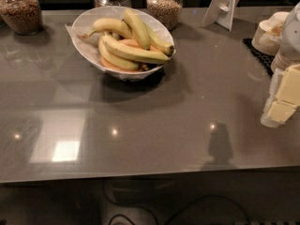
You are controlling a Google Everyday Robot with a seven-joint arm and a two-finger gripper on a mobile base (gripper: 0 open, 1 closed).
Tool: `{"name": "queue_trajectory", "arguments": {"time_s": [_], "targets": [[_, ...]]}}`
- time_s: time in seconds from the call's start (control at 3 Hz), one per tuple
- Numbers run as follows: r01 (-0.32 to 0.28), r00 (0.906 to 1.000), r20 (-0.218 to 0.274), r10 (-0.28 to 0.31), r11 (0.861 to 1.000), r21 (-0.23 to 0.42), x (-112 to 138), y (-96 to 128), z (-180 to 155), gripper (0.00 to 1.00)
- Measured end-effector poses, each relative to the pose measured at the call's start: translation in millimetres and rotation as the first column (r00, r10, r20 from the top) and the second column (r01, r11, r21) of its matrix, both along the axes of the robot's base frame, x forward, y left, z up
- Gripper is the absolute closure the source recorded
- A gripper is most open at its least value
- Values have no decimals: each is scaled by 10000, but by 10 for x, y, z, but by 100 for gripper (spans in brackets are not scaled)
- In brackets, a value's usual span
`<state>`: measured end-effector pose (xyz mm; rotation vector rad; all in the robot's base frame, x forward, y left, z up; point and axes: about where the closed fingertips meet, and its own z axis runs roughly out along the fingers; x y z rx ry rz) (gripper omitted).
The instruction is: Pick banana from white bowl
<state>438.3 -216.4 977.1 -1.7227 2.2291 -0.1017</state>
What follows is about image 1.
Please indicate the white folded card stand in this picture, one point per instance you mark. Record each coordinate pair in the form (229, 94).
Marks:
(220, 12)

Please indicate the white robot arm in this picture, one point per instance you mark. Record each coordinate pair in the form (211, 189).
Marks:
(290, 36)

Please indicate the glass jar of grains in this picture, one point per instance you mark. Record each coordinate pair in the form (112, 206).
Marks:
(166, 11)
(24, 17)

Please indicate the curved yellow banana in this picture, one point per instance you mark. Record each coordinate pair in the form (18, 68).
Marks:
(110, 25)
(110, 60)

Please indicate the black mesh mat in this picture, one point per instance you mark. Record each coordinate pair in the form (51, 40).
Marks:
(265, 60)

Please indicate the left curved yellow banana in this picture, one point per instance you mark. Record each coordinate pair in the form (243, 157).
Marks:
(110, 25)

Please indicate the white oval bowl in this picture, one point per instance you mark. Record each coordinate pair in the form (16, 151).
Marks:
(88, 46)

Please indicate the orange fruit in bowl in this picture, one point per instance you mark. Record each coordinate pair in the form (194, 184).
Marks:
(131, 43)

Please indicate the front long yellow banana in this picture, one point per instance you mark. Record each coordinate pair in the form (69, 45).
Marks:
(132, 53)

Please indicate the right glass jar of grains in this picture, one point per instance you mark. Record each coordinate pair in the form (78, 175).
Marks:
(166, 11)

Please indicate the left glass jar of grains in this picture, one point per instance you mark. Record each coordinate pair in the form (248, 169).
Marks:
(24, 17)

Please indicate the stack of paper bowls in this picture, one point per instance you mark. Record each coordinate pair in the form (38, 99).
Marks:
(281, 61)
(267, 37)

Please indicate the lower curved yellow banana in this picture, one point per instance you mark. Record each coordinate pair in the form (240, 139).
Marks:
(110, 60)

